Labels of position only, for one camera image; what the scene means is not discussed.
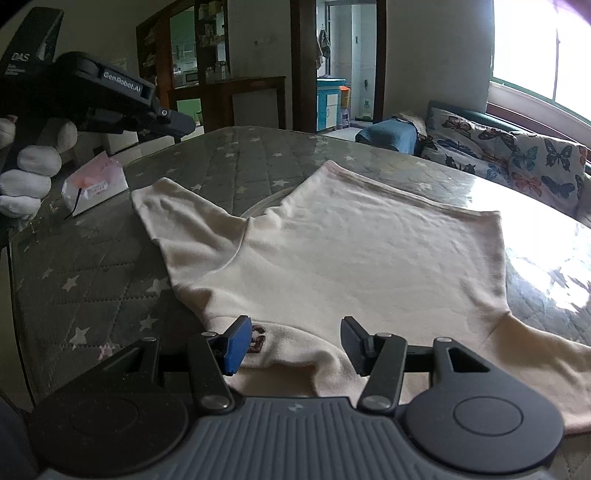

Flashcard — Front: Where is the cream beige sweater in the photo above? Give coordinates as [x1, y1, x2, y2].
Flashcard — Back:
[131, 161, 590, 434]

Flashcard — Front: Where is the dark wooden console table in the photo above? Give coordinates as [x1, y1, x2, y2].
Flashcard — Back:
[168, 76, 287, 133]

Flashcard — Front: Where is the window with green frame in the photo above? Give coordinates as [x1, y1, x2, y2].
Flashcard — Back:
[492, 0, 590, 123]

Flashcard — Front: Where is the round black induction cooktop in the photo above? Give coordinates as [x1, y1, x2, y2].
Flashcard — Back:
[240, 187, 294, 219]

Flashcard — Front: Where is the white gloved left hand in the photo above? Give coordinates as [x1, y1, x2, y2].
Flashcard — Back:
[1, 118, 77, 230]

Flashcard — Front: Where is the butterfly print pillow flat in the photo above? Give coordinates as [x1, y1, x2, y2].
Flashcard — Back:
[421, 107, 515, 185]

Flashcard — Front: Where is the butterfly print pillow upright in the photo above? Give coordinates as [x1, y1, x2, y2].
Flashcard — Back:
[506, 132, 589, 217]

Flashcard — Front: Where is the teal corner sofa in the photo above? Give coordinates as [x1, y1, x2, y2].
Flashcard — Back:
[356, 101, 590, 225]

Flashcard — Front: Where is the grey quilted star table cover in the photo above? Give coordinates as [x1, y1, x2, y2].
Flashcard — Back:
[11, 127, 590, 400]

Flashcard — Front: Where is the dark wooden display shelf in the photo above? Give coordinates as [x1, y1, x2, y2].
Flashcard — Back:
[135, 0, 230, 107]

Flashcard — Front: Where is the blue white small cabinet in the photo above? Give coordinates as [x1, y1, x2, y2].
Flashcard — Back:
[317, 78, 346, 132]

